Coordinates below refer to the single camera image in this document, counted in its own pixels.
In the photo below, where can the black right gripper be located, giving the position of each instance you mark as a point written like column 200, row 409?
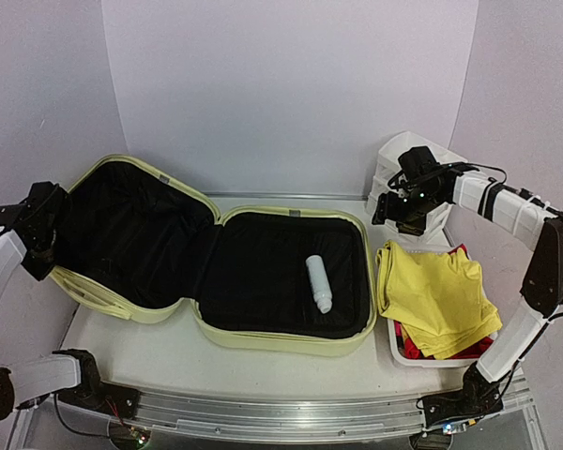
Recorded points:
column 381, row 209

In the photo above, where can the yellow garment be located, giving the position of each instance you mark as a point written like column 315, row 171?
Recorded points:
column 436, row 300

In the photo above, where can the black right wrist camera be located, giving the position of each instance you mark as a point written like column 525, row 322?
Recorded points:
column 416, row 162

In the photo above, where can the red garment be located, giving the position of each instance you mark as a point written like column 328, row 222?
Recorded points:
column 417, row 347

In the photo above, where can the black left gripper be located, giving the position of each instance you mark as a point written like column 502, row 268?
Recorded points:
column 39, row 271

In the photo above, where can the white small bottle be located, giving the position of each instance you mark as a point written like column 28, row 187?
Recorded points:
column 321, row 291

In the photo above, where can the pale green hard-shell suitcase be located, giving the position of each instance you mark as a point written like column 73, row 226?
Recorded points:
column 138, row 243

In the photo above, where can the white perforated plastic basket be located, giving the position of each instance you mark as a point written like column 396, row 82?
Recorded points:
column 431, row 361

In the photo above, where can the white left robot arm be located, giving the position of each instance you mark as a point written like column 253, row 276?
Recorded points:
column 72, row 371

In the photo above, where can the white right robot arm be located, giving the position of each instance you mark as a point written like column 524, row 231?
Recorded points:
column 513, row 298

